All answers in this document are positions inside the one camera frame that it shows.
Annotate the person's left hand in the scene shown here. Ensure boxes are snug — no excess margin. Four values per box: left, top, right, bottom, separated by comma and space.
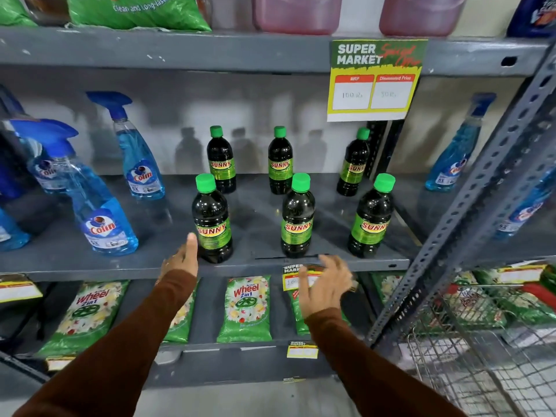
156, 232, 200, 285

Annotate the person's right hand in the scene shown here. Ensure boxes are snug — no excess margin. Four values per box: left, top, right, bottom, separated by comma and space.
297, 254, 353, 320

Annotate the black bottle green cap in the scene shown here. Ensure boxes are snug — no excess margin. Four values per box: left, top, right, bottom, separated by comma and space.
192, 173, 233, 264
281, 172, 316, 258
268, 126, 294, 196
336, 127, 371, 197
206, 125, 237, 195
347, 173, 396, 259

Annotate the grey metal shelf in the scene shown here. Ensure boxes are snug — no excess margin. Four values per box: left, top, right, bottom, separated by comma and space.
0, 25, 556, 389

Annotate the person's left forearm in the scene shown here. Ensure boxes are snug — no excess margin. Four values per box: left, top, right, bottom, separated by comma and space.
13, 269, 199, 417

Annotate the person's right forearm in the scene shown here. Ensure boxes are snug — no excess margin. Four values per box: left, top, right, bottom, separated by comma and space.
303, 307, 468, 417

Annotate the small yellow price tag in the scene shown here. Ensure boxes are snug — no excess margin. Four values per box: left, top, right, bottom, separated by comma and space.
0, 275, 43, 303
496, 264, 547, 285
286, 341, 320, 360
45, 356, 77, 372
282, 264, 325, 292

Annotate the green detergent packet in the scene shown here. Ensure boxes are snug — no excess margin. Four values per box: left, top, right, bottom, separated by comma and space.
216, 275, 273, 343
371, 272, 411, 307
286, 287, 352, 336
163, 280, 200, 343
34, 280, 130, 359

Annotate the blue spray bottle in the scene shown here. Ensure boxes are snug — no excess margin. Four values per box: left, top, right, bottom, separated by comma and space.
0, 84, 66, 194
86, 91, 166, 201
495, 167, 556, 240
9, 118, 140, 257
425, 92, 497, 192
0, 208, 31, 251

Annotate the grey perforated metal rack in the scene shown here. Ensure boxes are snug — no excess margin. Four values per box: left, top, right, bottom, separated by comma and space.
367, 38, 556, 350

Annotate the dark blue bottle red cap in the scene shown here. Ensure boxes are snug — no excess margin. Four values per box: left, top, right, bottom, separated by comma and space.
0, 134, 27, 203

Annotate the large yellow green price sign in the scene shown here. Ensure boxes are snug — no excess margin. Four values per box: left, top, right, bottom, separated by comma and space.
326, 38, 429, 123

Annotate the pile of colourful packets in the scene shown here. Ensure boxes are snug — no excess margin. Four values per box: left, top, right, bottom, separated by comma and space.
438, 266, 556, 333

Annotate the large green detergent bag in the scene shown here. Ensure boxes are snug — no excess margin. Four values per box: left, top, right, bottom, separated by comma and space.
65, 0, 213, 32
0, 0, 38, 27

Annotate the pink liquid jug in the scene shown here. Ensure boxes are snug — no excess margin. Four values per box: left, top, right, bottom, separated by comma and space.
378, 0, 468, 38
251, 0, 344, 36

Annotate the brown jar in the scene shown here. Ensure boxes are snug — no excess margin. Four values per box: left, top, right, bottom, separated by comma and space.
21, 0, 70, 25

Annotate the metal wire basket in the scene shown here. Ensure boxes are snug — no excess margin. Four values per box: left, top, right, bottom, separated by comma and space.
406, 281, 556, 417

